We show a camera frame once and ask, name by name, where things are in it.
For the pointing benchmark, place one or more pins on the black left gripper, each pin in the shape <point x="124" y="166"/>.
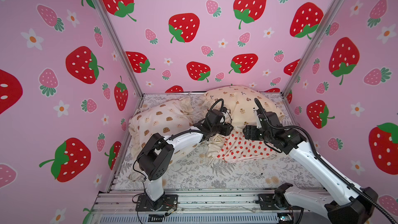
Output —
<point x="226" y="131"/>

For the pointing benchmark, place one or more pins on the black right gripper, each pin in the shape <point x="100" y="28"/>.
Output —
<point x="250" y="132"/>

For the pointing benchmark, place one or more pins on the strawberry print ruffled pillow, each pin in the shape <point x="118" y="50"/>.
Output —
<point x="235" y="148"/>

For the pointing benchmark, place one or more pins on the cream bear print pillow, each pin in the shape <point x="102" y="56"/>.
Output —
<point x="239" y="101"/>

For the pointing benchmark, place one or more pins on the white pillow brown bear print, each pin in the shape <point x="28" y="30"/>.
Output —
<point x="167" y="118"/>

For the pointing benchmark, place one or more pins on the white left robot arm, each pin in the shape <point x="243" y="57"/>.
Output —
<point x="155" y="157"/>

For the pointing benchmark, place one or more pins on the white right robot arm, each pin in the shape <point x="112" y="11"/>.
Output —
<point x="346" y="202"/>

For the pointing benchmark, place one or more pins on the fern print table mat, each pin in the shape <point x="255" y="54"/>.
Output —
<point x="196" y="171"/>

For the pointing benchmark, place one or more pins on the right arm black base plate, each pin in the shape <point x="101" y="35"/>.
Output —
<point x="270" y="202"/>

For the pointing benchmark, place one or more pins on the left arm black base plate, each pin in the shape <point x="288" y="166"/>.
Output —
<point x="165" y="203"/>

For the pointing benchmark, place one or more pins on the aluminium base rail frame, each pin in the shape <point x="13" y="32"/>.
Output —
<point x="236" y="206"/>

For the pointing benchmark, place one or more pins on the right aluminium corner post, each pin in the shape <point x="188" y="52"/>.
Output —
<point x="329" y="15"/>

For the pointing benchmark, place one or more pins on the aluminium corner post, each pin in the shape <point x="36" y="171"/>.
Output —
<point x="99" y="6"/>
<point x="329" y="15"/>

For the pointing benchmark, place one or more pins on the left aluminium corner post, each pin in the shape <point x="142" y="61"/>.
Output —
<point x="99" y="6"/>

